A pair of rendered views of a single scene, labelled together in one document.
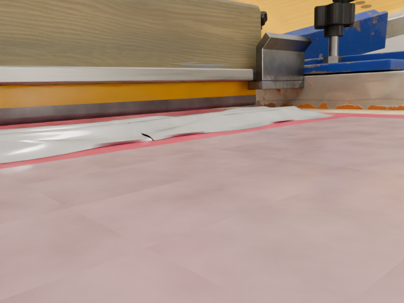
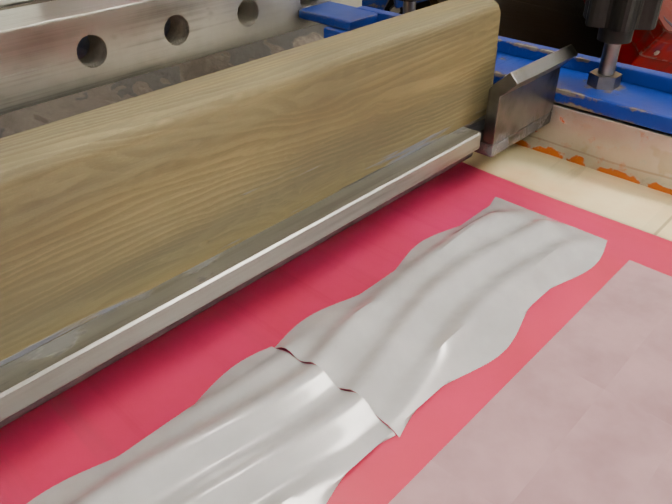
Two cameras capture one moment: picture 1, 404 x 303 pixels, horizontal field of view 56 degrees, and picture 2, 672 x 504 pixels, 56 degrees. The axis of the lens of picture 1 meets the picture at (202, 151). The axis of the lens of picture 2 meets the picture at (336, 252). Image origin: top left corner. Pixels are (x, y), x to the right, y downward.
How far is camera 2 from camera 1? 0.18 m
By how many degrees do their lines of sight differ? 25
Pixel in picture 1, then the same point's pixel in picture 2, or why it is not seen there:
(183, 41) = (383, 126)
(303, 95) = (547, 134)
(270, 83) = (503, 143)
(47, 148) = not seen: outside the picture
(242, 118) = (490, 317)
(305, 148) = not seen: outside the picture
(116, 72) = (298, 240)
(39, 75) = (203, 297)
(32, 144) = not seen: outside the picture
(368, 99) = (651, 173)
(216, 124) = (460, 354)
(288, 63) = (533, 98)
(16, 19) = (156, 217)
